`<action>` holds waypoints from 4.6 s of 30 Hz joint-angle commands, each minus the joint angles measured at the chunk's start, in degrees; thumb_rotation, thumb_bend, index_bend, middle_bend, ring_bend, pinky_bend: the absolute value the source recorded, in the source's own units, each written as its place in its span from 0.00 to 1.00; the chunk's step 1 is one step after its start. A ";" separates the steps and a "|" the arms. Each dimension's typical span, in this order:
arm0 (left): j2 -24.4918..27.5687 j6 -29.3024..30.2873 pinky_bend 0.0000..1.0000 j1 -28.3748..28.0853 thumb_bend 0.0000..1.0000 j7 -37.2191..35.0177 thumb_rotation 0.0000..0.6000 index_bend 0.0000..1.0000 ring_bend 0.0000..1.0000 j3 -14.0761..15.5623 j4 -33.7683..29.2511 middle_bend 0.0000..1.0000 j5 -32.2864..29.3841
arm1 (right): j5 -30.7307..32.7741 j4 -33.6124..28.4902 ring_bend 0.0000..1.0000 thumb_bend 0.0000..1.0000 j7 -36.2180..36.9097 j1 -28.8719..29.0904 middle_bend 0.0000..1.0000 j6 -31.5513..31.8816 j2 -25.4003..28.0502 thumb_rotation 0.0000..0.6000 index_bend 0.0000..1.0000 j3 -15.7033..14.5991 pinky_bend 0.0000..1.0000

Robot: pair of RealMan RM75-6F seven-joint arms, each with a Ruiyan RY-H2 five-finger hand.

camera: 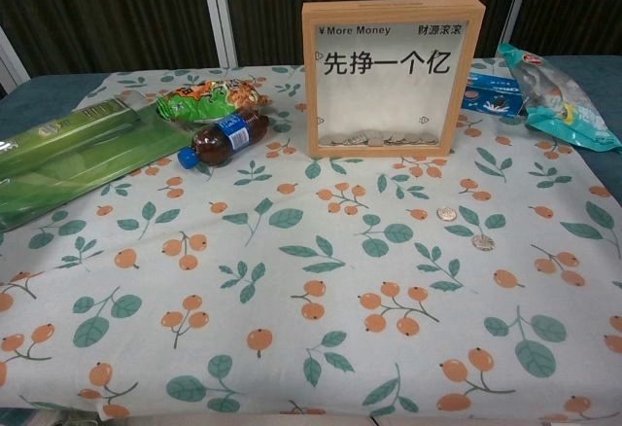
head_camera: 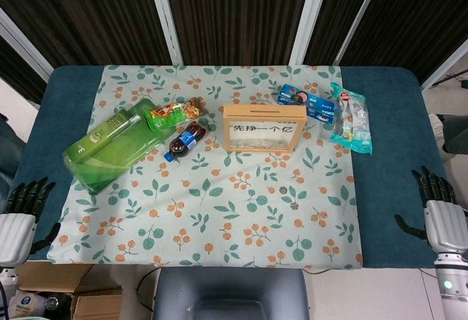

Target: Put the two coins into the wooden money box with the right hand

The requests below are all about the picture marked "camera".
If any blue cookie box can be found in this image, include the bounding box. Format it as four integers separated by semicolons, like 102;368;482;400
461;71;529;117

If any teal snack bag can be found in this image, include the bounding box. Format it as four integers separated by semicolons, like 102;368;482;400
496;42;622;153

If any wooden frame money box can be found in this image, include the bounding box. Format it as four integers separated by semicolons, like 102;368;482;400
300;0;486;160

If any green orange snack bag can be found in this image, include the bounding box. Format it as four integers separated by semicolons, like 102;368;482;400
155;79;272;124

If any floral print tablecloth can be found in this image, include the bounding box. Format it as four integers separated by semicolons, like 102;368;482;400
0;58;622;422

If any small cola bottle blue cap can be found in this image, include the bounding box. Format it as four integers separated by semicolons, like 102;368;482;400
177;108;270;170

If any green transparent gift box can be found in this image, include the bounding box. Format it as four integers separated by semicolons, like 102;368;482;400
0;96;196;232

